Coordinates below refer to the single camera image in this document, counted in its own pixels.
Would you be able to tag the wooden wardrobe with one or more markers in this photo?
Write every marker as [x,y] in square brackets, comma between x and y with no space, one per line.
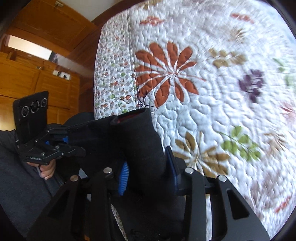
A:
[34,81]

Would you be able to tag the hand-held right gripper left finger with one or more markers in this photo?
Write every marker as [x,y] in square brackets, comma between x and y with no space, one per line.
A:
[123,178]

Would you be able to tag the floral quilted bedspread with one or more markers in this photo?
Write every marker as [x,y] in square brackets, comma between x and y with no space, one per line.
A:
[208,92]

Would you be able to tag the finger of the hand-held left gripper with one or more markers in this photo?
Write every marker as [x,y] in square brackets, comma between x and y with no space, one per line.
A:
[69,150]
[57,131]

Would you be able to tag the white wall socket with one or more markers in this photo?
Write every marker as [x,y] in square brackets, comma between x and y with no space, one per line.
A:
[61,74]

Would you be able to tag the person's dark grey jacket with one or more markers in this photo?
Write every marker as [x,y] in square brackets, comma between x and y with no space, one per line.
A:
[18,185]

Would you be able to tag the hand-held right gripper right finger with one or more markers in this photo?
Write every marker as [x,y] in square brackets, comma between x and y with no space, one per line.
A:
[171,169]

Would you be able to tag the person's left hand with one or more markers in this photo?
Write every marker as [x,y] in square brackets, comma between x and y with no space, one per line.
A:
[49,171]

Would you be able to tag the black pants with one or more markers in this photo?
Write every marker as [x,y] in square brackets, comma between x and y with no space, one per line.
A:
[138,139]

